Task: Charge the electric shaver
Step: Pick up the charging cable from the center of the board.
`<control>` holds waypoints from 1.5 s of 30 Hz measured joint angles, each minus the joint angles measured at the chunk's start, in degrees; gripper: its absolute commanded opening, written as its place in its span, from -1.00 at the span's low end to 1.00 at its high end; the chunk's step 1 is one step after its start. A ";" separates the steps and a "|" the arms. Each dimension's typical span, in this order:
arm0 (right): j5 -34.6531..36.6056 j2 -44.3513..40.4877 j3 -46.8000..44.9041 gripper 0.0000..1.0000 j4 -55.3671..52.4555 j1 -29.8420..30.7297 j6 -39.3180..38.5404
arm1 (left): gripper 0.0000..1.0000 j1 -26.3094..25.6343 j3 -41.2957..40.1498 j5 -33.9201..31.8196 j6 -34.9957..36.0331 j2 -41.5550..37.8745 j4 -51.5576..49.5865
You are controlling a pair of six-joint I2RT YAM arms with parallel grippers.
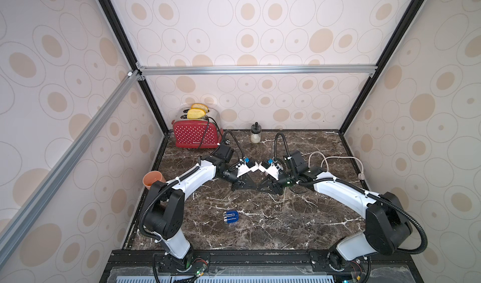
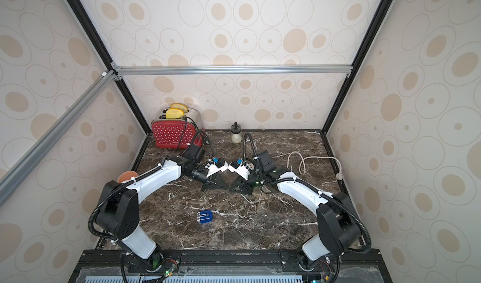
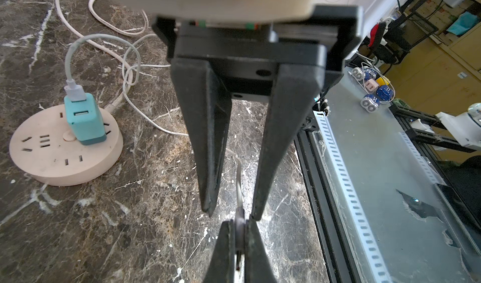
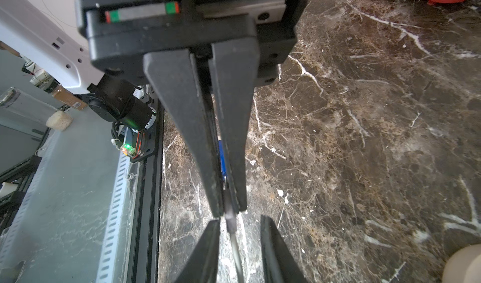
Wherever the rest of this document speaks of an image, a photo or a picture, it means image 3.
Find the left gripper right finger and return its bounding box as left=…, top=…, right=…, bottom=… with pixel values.
left=244, top=218, right=277, bottom=283

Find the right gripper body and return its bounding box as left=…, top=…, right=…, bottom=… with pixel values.
left=152, top=5, right=363, bottom=101

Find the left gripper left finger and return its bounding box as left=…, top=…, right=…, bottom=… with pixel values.
left=203, top=220, right=236, bottom=283

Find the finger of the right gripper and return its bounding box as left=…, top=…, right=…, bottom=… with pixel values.
left=251, top=64, right=324, bottom=220
left=171, top=58, right=232, bottom=216

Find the teal usb charger adapter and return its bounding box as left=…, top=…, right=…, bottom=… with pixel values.
left=64, top=93, right=106, bottom=145

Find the white usb charging cable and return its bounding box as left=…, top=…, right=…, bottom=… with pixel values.
left=63, top=33, right=245, bottom=283

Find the pink round power strip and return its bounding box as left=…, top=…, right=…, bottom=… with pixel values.
left=9, top=105, right=124, bottom=187

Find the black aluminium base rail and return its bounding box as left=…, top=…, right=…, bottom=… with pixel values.
left=294, top=112, right=361, bottom=282

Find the white power strip cord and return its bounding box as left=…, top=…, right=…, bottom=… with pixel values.
left=54, top=0, right=151, bottom=113

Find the white slotted cable duct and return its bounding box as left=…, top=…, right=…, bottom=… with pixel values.
left=314, top=112, right=392, bottom=282

